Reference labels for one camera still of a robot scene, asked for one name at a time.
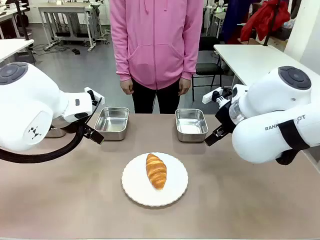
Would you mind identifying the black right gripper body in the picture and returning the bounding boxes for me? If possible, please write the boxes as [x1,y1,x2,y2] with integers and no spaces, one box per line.
[214,99,237,133]

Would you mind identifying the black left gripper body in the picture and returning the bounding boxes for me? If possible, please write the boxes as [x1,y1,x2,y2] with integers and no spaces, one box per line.
[52,119,89,136]

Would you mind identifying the person's left forearm pink sleeve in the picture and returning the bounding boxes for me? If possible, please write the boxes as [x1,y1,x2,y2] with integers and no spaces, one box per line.
[180,34,203,81]

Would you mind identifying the person's right forearm pink sleeve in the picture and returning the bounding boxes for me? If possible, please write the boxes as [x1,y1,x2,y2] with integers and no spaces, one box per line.
[110,34,133,83]

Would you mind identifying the stainless steel container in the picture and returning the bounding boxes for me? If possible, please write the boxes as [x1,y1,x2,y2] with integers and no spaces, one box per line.
[174,108,209,143]
[94,106,131,142]

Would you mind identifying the golden croissant bread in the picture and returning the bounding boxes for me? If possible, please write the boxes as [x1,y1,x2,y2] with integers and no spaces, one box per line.
[145,153,168,191]

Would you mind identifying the person's left hand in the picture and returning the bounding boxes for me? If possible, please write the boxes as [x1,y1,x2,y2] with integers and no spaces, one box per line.
[177,78,192,97]

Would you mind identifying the person's right hand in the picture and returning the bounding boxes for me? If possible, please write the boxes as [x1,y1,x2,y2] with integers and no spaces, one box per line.
[120,79,135,96]

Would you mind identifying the black office chair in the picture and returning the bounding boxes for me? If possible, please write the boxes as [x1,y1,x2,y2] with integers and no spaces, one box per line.
[191,36,226,102]

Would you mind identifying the white side table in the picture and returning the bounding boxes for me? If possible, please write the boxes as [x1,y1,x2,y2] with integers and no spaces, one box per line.
[213,44,302,88]

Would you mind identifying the black trousers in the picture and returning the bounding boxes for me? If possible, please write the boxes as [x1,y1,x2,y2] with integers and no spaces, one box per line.
[130,78,182,115]

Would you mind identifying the white scalloped plate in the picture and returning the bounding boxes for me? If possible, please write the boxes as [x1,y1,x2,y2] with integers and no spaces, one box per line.
[121,151,189,208]

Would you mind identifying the dark blue garment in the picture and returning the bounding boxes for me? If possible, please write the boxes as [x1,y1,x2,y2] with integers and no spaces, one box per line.
[220,0,253,44]

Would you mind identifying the pink zip hoodie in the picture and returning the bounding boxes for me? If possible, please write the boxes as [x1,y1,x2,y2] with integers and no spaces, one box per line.
[109,0,205,91]

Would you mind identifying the white table with black stand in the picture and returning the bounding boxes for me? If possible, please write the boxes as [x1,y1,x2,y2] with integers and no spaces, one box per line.
[0,38,35,64]

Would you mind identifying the black stand pole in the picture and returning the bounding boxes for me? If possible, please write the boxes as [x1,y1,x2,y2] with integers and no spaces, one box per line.
[261,0,280,47]

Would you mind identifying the red jacket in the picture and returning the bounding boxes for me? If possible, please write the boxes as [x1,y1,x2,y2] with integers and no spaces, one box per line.
[240,0,291,43]

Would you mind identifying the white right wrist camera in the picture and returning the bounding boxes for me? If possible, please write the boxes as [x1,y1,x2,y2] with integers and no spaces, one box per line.
[201,86,233,106]

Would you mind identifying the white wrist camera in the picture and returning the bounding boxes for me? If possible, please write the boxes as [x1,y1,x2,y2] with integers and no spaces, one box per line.
[84,86,106,106]
[201,86,233,106]

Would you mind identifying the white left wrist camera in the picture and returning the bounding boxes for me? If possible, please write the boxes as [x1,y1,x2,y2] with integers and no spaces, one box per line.
[84,86,106,106]

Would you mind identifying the black braided cable sleeve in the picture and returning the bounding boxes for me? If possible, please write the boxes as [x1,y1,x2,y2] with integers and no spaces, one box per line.
[0,122,86,165]

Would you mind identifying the black strap on arm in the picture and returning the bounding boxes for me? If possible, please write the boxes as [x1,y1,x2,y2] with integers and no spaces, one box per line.
[275,119,311,166]

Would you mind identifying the white metal frame workbench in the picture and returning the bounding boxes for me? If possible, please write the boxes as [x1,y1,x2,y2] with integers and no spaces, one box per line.
[36,1,101,53]

